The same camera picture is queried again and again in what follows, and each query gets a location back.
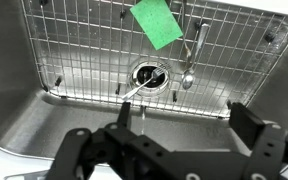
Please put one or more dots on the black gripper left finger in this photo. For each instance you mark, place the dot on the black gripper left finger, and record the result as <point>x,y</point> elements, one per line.
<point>84,146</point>

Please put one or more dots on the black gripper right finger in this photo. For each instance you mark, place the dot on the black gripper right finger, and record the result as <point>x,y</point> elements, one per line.
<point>267,146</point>

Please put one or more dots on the silver metal spoon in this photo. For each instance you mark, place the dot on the silver metal spoon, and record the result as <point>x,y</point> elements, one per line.
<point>188,80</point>

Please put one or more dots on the round sink drain strainer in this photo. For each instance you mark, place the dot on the round sink drain strainer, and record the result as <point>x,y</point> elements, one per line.
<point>134,78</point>

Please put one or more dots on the stainless steel sink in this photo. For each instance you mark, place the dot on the stainless steel sink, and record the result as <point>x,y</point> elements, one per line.
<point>10,66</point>

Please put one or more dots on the silver metal fork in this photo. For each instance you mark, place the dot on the silver metal fork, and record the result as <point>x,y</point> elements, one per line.
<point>140,87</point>

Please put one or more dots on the green sponge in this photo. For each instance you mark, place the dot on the green sponge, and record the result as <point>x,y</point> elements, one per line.
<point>155,21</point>

